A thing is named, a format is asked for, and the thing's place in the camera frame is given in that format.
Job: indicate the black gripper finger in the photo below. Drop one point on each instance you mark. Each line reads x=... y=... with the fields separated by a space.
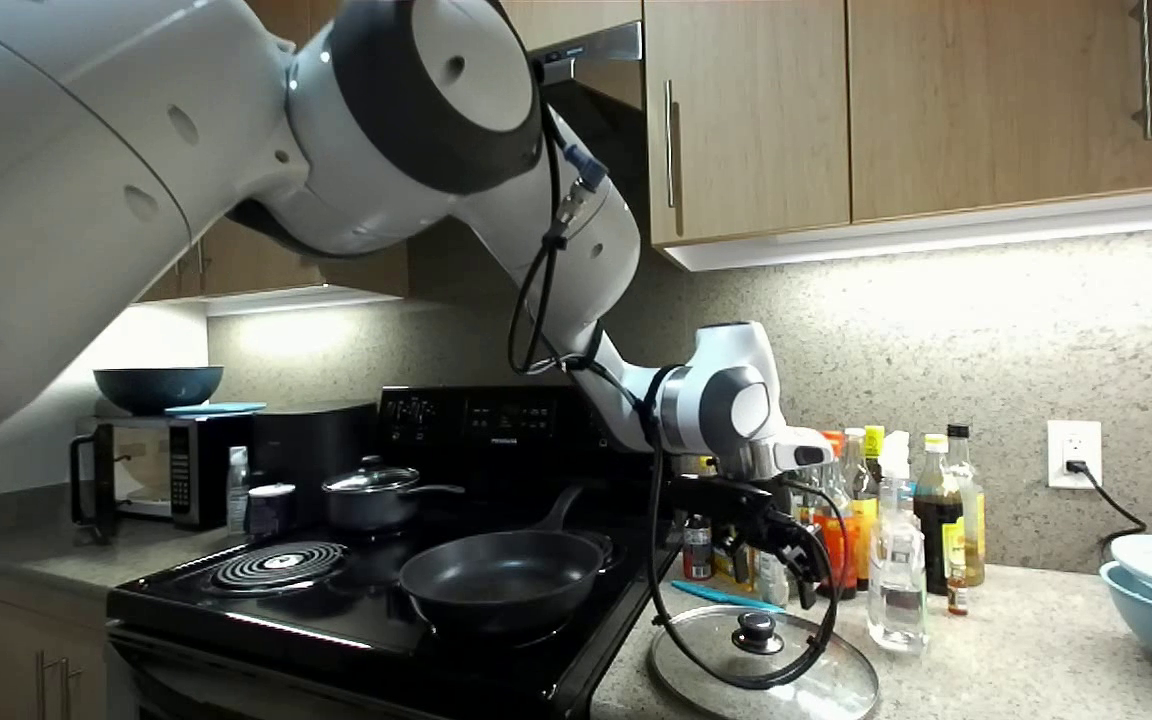
x=732 y=571
x=810 y=565

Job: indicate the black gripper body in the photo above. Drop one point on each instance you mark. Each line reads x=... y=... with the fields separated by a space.
x=745 y=512

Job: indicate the glass lid with black knob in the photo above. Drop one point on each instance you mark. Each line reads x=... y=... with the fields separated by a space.
x=714 y=657

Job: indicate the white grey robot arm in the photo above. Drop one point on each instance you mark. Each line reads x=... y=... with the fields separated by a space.
x=135 y=124

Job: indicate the black frying pan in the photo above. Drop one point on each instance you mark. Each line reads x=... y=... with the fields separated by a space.
x=506 y=585

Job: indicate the black saucepan with glass lid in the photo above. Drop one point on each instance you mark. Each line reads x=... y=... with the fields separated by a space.
x=376 y=498

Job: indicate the orange sauce bottle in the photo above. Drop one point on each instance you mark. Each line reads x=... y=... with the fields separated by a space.
x=839 y=531

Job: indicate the dark soy sauce bottle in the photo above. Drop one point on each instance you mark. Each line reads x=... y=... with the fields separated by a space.
x=934 y=509

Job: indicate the black electric stove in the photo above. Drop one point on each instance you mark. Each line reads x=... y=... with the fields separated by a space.
x=314 y=624

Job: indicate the upper wooden cabinets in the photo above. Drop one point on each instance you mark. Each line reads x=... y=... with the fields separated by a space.
x=764 y=117

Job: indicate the white lidded canister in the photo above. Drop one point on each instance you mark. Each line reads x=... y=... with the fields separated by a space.
x=268 y=512

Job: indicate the range hood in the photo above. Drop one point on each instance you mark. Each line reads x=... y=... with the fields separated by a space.
x=601 y=62

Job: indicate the black microwave oven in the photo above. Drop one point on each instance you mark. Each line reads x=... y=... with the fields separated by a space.
x=154 y=470

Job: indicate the dark blue bowl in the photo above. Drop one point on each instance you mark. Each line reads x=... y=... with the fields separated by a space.
x=159 y=390

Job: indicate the lower cabinet drawers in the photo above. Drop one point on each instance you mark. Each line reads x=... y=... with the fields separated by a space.
x=53 y=655

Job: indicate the white wall outlet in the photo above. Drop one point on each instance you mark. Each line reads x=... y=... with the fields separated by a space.
x=1074 y=454

